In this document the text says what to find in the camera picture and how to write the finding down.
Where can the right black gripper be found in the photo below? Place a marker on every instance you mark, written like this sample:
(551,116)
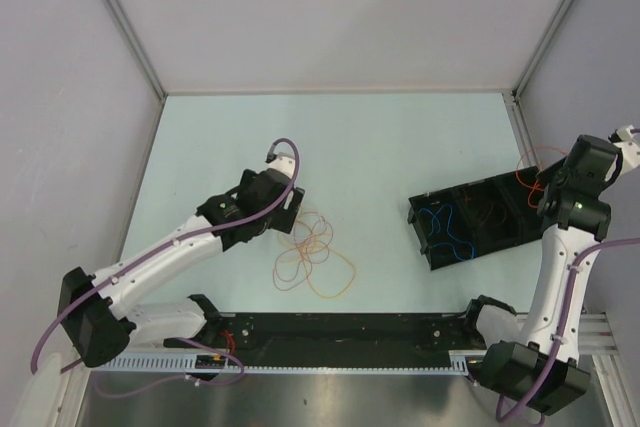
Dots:
(548,180)

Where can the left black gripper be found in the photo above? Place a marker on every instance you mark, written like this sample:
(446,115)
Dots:
(284,219)

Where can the black compartment tray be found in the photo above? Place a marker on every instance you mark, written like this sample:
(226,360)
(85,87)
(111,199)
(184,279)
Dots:
(472,220)

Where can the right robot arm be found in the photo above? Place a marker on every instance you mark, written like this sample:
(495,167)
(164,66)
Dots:
(535,364)

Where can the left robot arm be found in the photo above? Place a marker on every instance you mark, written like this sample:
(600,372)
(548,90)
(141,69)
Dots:
(102,313)

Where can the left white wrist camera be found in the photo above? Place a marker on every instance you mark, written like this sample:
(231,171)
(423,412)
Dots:
(280,167)

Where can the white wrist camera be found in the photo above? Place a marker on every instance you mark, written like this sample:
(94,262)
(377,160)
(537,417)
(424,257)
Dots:
(280,167)
(626,139)

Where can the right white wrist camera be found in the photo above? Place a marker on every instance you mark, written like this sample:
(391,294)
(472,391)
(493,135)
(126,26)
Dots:
(626,139)

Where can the aluminium frame rail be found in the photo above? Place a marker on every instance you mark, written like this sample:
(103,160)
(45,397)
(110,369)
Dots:
(592,336)

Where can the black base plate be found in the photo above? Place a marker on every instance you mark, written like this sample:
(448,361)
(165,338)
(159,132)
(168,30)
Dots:
(344,340)

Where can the slotted cable duct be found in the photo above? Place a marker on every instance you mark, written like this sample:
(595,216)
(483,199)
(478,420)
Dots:
(191,363)

